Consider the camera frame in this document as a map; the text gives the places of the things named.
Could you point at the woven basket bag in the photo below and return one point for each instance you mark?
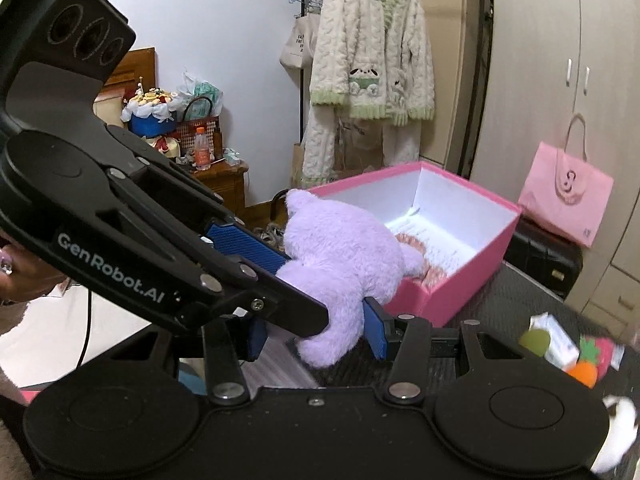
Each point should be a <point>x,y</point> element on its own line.
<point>208,126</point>

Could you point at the canvas tote bag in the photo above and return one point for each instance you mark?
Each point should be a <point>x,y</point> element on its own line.
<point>298,51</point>

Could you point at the white wardrobe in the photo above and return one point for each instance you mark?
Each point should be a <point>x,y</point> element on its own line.
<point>565,73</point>

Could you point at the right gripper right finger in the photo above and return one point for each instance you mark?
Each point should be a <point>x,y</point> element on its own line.
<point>405,341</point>

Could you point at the pink cardboard box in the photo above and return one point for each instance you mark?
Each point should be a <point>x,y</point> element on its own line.
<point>465,230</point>

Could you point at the green ball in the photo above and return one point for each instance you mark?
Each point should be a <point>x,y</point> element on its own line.
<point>536,340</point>

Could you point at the pink floral cloth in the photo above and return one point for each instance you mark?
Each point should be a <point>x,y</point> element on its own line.
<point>425,259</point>

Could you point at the grey white shoe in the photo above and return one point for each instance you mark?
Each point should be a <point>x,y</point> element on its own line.
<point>271,234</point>

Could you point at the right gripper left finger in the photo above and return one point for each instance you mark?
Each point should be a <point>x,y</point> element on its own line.
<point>228,341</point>

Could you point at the pink paper shopping bag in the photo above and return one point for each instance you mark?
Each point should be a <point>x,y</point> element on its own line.
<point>566,195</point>

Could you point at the cream fleece pajama jacket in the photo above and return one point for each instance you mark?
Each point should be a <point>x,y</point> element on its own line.
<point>373,58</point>

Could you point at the purple plush toy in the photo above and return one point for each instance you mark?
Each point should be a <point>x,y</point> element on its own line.
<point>340,254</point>

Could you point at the cream fleece pajama pants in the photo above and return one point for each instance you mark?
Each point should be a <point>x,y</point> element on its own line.
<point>336,146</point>

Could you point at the person's left hand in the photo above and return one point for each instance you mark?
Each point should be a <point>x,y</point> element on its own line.
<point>30,278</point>

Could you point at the pink strawberry plush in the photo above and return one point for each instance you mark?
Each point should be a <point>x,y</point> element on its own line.
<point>605,352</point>

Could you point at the wooden nightstand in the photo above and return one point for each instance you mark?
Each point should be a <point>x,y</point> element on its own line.
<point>140,66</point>

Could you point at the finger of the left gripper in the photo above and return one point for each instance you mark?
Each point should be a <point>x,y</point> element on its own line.
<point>240,244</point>
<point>270,299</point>

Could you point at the white black plush toy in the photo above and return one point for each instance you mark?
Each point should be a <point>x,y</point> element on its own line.
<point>622,433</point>

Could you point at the white tissue pack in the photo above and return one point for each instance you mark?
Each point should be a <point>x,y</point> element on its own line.
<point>561,351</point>

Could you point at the orange carrot plush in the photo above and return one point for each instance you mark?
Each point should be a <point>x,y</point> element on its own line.
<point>585,370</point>

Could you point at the blue flower bouquet box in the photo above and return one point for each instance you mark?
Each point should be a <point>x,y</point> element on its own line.
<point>152,113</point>

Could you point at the orange drink bottle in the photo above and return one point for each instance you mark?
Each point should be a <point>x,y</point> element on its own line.
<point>201,153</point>

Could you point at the black suitcase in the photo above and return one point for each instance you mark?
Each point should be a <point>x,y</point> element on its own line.
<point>548,259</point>

